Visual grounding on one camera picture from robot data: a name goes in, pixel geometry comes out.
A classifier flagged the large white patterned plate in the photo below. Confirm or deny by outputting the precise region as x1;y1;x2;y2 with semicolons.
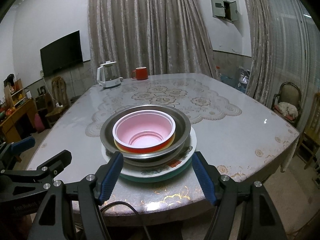
100;127;198;178

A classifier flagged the white electric kettle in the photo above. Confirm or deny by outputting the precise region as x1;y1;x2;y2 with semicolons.
97;61;122;88

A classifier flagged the dark upholstered armchair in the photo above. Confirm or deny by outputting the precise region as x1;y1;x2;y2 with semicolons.
271;82;302;127

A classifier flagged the beige centre curtain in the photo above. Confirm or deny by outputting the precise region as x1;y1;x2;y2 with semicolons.
88;0;219;79

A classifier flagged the pink bin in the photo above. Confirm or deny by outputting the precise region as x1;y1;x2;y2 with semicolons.
34;113;45;133

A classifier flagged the lace floral tablecloth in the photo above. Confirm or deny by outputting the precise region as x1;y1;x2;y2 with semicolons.
85;74;242;137

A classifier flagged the grey wall electrical box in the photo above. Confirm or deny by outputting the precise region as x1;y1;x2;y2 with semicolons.
210;0;239;22

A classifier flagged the wooden sideboard cabinet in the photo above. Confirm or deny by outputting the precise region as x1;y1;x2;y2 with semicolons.
1;79;37;142

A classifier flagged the beige curtain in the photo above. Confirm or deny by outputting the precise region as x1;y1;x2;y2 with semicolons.
88;0;219;79
245;0;319;130

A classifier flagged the black wall television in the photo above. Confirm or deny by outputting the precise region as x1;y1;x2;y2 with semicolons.
40;30;83;77

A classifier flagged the beige right curtain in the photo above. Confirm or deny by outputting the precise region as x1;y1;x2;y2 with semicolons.
245;0;319;130

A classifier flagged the red mug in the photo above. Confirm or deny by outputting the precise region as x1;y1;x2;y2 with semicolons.
131;67;148;80

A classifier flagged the pink and red plastic bowl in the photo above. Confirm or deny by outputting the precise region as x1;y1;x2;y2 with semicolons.
112;110;176;148

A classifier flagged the large stainless steel bowl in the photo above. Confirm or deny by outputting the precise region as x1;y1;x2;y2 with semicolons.
100;105;191;167

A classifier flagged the black cable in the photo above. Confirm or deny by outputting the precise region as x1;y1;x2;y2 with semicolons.
100;200;152;240

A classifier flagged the wooden chair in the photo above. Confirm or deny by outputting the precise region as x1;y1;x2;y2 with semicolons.
297;92;319;170
46;76;69;127

